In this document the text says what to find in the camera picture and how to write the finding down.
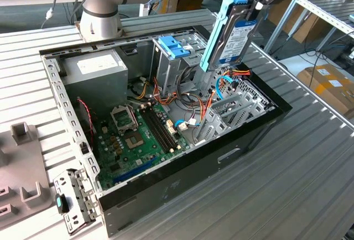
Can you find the hard disk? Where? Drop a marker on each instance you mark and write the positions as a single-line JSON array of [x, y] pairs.
[[235, 43]]

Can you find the empty blue drive carrier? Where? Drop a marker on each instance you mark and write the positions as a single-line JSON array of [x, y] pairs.
[[172, 46]]

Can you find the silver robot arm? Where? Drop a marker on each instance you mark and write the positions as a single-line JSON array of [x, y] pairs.
[[110, 2]]

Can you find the blue expansion slot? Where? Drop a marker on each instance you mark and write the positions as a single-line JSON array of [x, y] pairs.
[[132, 171]]

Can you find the cardboard box with white labels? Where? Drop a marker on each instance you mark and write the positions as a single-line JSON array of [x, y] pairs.
[[326, 90]]

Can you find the CPU socket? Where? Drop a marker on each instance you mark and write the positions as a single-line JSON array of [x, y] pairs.
[[134, 140]]

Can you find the grey metal drive cage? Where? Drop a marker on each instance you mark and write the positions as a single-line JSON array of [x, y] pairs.
[[168, 71]]

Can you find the grey metal slot bracket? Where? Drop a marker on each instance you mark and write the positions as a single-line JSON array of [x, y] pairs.
[[72, 220]]

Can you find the grey power supply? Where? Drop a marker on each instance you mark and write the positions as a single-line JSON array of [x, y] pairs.
[[94, 85]]

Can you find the black RAM slot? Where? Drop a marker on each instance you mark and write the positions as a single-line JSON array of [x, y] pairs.
[[166, 126], [158, 130], [162, 128], [154, 131]]

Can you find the grey parts rack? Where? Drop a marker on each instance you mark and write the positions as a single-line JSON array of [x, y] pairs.
[[25, 162]]

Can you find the thin locking lever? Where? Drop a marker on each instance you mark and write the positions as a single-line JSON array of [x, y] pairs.
[[135, 118]]

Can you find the grey metal shelf frame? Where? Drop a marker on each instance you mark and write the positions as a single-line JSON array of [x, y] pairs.
[[318, 11]]

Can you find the brown cardboard box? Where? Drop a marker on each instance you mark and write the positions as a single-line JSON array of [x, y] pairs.
[[304, 27]]

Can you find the black open PC case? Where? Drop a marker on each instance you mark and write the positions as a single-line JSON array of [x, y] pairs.
[[193, 173]]

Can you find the grey metal disk bay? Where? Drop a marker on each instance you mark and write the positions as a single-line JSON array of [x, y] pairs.
[[218, 124]]

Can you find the green motherboard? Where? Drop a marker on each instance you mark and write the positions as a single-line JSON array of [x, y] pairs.
[[138, 155]]

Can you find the black latch with teal tab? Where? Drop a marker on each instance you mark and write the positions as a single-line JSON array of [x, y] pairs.
[[61, 204]]

